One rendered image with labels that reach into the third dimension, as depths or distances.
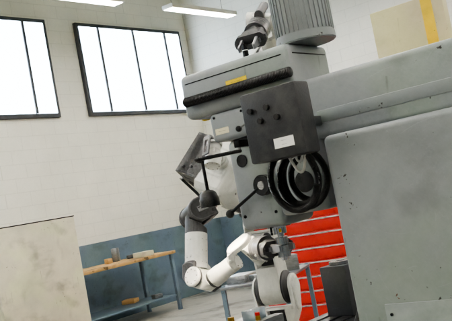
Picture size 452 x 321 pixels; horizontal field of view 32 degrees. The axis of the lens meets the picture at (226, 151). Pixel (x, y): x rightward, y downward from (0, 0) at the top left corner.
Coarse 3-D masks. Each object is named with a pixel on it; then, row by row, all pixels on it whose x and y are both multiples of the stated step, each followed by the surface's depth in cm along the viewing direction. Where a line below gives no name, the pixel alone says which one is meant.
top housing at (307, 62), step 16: (272, 48) 258; (288, 48) 255; (304, 48) 263; (320, 48) 272; (224, 64) 271; (240, 64) 266; (256, 64) 262; (272, 64) 258; (288, 64) 255; (304, 64) 261; (320, 64) 269; (192, 80) 279; (208, 80) 274; (224, 80) 270; (240, 80) 266; (288, 80) 255; (240, 96) 266; (192, 112) 280; (208, 112) 276
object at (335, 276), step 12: (336, 264) 297; (324, 276) 300; (336, 276) 296; (348, 276) 294; (324, 288) 300; (336, 288) 296; (348, 288) 292; (336, 300) 297; (348, 300) 293; (336, 312) 297; (348, 312) 293
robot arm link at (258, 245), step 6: (258, 240) 284; (264, 240) 284; (270, 240) 283; (252, 246) 286; (258, 246) 284; (264, 246) 276; (252, 252) 286; (258, 252) 283; (264, 252) 276; (270, 252) 277; (258, 258) 286; (264, 258) 284; (270, 258) 285
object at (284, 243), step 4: (280, 240) 273; (284, 240) 273; (288, 240) 275; (276, 244) 274; (280, 244) 273; (284, 244) 273; (288, 244) 274; (284, 248) 273; (288, 248) 274; (280, 252) 273; (284, 252) 273; (288, 252) 273; (280, 256) 273; (284, 256) 273
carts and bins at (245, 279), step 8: (296, 256) 602; (288, 264) 599; (296, 264) 601; (304, 264) 627; (248, 272) 589; (296, 272) 585; (232, 280) 578; (240, 280) 575; (248, 280) 577; (224, 288) 568; (232, 288) 567; (312, 288) 626; (224, 296) 569; (312, 296) 626; (224, 304) 569; (312, 304) 626
